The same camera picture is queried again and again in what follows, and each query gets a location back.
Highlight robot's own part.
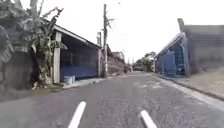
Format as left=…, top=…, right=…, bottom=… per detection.
left=67, top=100, right=88, bottom=128
left=139, top=109, right=158, bottom=128

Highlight concrete pavement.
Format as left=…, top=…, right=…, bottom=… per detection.
left=59, top=76, right=108, bottom=90
left=151, top=66, right=224, bottom=102

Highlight banana plants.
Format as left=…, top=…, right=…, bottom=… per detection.
left=0, top=0, right=68, bottom=88

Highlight grey asphalt road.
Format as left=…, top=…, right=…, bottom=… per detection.
left=0, top=71, right=224, bottom=128

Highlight dark wall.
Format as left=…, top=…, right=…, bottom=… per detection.
left=0, top=49, right=38, bottom=92

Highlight short pole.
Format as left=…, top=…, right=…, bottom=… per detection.
left=96, top=31, right=102, bottom=48

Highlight tall utility pole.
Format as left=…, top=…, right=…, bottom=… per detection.
left=101, top=3, right=116, bottom=78

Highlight building with blue wall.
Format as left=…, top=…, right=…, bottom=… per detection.
left=51, top=23, right=103, bottom=84

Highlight brown wall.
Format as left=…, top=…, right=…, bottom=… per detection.
left=106, top=44, right=130, bottom=76

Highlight trees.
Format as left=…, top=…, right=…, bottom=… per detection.
left=132, top=51, right=157, bottom=73

